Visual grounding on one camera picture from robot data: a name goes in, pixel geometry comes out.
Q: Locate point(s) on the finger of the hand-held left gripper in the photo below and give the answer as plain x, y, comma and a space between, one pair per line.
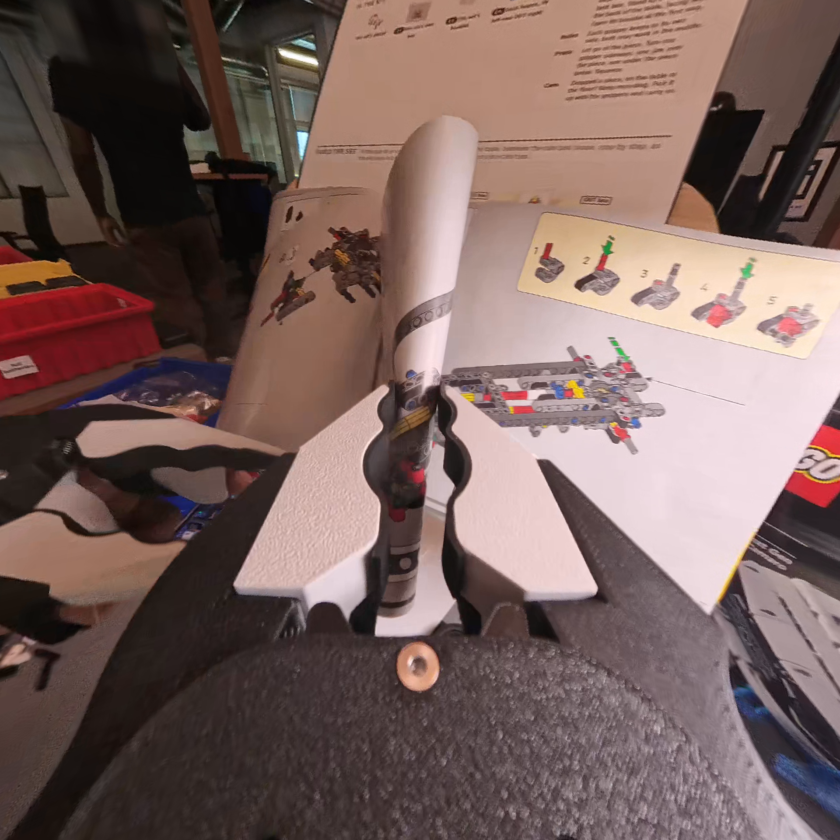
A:
170, 436
65, 558

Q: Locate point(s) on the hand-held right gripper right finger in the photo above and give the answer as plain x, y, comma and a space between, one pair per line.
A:
518, 525

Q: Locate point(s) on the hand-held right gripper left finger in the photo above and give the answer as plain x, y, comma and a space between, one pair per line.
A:
308, 518

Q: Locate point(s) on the lego instruction booklet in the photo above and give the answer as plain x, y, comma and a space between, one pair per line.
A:
689, 433

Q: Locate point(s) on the bags of lego parts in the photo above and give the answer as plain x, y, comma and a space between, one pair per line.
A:
170, 397

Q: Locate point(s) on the lego set box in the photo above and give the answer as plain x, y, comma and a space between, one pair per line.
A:
800, 623

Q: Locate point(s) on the blue plastic bin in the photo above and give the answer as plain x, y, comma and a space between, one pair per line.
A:
197, 371

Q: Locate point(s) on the red plastic bin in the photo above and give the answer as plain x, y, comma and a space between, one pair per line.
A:
65, 334

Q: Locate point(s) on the yellow plastic object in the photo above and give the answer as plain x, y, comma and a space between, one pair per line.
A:
39, 275

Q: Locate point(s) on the white printed poster board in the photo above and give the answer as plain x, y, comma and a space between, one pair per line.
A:
525, 98

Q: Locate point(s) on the black metal pole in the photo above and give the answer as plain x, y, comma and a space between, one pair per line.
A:
800, 118

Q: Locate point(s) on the wooden post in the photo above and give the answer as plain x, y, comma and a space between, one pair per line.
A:
210, 72

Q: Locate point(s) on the black framed wall picture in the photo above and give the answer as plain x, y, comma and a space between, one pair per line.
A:
804, 177

